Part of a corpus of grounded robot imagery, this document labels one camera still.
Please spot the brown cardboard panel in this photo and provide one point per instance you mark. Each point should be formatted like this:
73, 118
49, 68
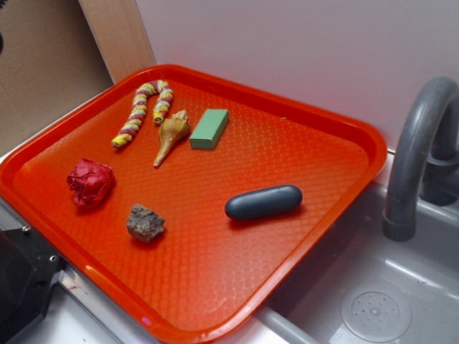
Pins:
50, 64

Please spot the striped candy cane rope toy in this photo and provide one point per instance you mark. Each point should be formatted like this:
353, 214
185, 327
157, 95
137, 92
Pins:
139, 110

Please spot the grey curved toy faucet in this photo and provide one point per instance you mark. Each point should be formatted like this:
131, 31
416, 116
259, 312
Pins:
425, 164

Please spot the green rectangular block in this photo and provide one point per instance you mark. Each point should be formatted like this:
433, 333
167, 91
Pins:
209, 129

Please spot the grey plastic toy sink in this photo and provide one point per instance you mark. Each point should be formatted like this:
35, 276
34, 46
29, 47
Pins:
357, 286

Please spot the light wooden board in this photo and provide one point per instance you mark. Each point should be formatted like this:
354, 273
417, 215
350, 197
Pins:
120, 35

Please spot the dark blue oval case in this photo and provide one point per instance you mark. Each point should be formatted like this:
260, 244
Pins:
264, 203

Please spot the grey brown rock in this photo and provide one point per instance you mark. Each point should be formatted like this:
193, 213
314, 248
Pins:
144, 224

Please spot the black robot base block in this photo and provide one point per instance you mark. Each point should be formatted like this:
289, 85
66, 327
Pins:
30, 268

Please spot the red plastic tray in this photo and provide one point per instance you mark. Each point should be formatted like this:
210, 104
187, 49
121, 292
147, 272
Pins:
206, 273

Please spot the crumpled red paper ball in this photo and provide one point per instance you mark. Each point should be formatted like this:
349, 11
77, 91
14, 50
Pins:
90, 182

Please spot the tan spiral seashell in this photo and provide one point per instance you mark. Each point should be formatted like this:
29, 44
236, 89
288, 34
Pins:
172, 130

